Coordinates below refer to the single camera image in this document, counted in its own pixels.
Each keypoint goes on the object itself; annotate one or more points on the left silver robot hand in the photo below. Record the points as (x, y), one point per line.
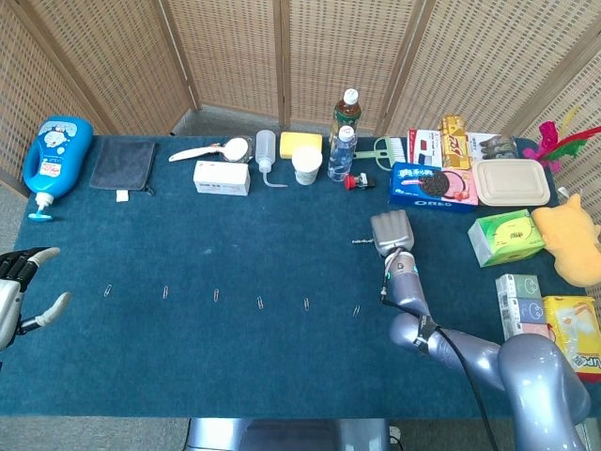
(9, 300)

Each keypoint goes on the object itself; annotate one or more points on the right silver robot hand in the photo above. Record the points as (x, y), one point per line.
(392, 232)

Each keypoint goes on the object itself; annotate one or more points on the right lilac robot arm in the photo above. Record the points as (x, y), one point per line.
(408, 286)

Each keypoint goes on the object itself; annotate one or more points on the blue Oreo biscuit box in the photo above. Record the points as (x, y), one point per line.
(422, 185)

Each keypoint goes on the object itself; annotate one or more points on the red emergency stop button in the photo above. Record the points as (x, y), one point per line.
(351, 182)

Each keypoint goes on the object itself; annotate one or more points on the clear water bottle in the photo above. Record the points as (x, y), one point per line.
(340, 160)

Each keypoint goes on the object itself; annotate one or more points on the red and white box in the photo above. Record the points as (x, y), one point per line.
(425, 148)

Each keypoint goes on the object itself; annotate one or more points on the yellow snack package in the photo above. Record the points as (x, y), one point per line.
(454, 145)

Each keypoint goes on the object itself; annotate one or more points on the paper cup with leaf print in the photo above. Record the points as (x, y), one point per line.
(306, 162)

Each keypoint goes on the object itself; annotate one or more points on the green tissue box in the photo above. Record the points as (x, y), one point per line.
(507, 235)

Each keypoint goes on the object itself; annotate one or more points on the beige lidded food container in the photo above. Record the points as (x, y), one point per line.
(509, 183)

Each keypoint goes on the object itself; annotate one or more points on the green tea bottle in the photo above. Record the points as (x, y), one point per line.
(347, 113)

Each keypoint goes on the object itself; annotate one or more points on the yellow sponge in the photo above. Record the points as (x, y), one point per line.
(300, 143)

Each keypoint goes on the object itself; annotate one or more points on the white printed picture pack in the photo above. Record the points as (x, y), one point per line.
(493, 145)

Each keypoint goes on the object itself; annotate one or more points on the pastel pocket tissue pack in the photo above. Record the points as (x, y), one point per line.
(521, 300)

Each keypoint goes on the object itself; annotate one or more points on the blue detergent bottle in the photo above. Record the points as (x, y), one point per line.
(56, 160)

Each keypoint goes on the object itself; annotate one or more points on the translucent squeeze wash bottle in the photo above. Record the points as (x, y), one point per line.
(265, 150)

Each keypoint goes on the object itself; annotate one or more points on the yellow plush toy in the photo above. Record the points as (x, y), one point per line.
(568, 244)

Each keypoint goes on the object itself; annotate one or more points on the grey zip pouch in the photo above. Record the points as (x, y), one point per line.
(122, 164)

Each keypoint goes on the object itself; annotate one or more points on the pink green feather toy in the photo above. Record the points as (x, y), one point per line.
(547, 141)

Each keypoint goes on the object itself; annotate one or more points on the white labelled cardboard box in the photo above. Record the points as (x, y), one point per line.
(220, 176)

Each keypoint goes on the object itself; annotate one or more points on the teal table cloth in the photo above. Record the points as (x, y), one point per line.
(188, 235)

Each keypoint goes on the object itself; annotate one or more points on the yellow Lipton tea bag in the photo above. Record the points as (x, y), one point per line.
(573, 329)

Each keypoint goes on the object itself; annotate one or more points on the lilac robot torso base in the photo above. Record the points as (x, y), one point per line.
(282, 437)

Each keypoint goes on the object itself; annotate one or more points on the rattan folding screen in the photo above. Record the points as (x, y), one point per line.
(235, 56)

